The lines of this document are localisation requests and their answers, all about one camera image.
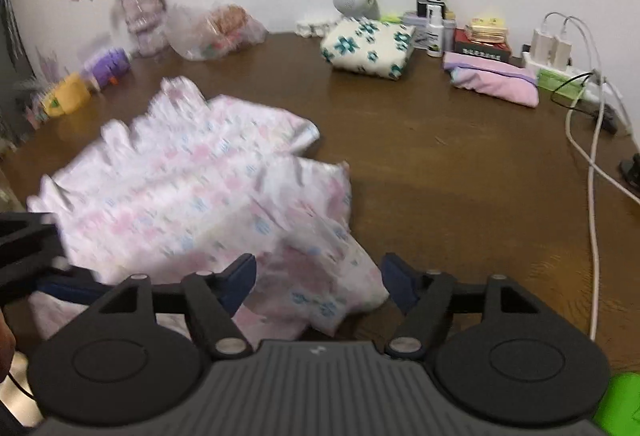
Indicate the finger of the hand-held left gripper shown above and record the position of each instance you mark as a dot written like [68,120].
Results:
[70,286]

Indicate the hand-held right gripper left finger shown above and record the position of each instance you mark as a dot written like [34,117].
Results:
[240,283]

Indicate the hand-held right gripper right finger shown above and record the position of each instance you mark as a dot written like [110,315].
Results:
[400,283]

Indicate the pink floral ruffled garment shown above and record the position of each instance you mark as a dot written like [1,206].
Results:
[200,176]

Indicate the person's left hand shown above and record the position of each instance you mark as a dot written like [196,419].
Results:
[6,341]

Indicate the yellow toy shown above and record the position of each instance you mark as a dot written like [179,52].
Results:
[67,94]

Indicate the purple tissue pack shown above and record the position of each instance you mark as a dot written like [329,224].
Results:
[107,66]

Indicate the folded plain pink garment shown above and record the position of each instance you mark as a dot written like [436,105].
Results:
[495,81]

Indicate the folded cream floral cloth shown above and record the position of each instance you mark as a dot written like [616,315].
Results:
[365,46]

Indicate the white spray bottle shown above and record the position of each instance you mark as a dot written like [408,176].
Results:
[434,41]

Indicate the red and black box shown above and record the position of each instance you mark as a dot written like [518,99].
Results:
[480,52]

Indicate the clear plastic snack bag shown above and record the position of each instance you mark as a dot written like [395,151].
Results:
[220,33]

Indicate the green box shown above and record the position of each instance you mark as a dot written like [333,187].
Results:
[555,80]

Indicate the black plug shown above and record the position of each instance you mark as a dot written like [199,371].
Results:
[606,121]

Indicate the pink knitted vase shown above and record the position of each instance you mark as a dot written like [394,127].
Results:
[145,22]

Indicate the yellow box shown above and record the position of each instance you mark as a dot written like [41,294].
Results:
[487,27]

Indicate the white charger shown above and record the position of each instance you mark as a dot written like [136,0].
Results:
[561,51]
[541,47]

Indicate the small black white box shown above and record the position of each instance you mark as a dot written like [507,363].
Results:
[422,7]

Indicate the white power strip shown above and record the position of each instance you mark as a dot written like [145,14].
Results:
[605,93]

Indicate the white chargers on power strip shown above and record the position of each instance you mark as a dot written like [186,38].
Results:
[580,23]

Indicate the black phone mount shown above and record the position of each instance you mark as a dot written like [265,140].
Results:
[631,172]

